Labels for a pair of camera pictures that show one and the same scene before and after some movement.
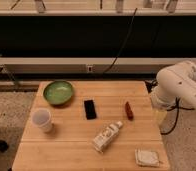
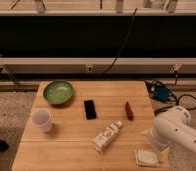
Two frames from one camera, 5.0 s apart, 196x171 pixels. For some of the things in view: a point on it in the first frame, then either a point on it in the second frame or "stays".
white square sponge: (147, 158) stays
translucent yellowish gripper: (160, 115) to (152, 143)
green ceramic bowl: (58, 92) stays
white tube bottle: (103, 140) stays
